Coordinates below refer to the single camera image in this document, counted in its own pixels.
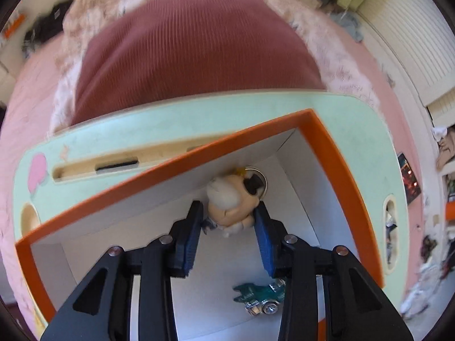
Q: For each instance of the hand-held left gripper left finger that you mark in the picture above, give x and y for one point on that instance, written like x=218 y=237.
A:
x=188 y=243

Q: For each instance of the dark photo card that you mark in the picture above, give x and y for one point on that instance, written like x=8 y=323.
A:
x=408 y=181

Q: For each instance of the pile of dark clothes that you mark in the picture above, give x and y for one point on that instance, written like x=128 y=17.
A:
x=46 y=25

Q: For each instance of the mint green lap desk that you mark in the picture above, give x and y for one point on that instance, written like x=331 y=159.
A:
x=248 y=113

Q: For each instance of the light blue cloth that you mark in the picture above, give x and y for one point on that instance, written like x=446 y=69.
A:
x=350 y=25

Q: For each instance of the orange cardboard box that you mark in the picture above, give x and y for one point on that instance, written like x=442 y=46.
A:
x=213 y=145

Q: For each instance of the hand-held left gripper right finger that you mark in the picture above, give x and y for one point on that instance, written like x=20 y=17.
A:
x=265 y=245

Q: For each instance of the green toy car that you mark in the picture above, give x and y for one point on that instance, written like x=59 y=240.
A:
x=256 y=293

